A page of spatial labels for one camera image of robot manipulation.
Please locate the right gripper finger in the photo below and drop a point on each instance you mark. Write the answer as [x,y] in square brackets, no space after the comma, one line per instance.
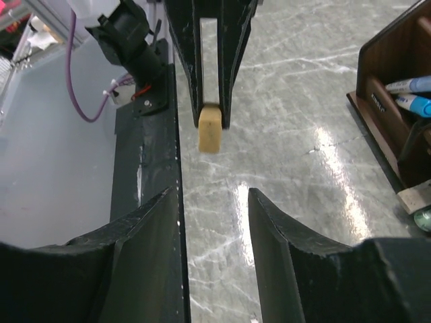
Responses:
[59,283]
[304,276]

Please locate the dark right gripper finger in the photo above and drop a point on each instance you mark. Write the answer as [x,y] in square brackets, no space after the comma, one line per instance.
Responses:
[234,28]
[184,29]

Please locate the tan square eraser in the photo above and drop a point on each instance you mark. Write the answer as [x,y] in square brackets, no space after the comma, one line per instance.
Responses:
[210,129]

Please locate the beige rectangular eraser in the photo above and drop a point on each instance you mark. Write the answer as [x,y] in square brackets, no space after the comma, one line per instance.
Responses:
[415,198]

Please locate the brown wooden desk organizer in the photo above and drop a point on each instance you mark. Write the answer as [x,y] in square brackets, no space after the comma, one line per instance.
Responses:
[399,51]

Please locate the blue-capped white pen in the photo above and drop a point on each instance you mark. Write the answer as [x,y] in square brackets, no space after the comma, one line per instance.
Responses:
[413,103]

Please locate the blue cap white marker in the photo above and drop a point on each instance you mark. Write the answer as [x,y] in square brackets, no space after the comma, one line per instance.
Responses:
[410,86]

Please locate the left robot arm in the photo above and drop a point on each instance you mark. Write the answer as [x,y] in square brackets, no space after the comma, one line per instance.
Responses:
[121,35]

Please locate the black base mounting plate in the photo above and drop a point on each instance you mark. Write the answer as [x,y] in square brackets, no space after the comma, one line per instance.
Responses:
[144,141]

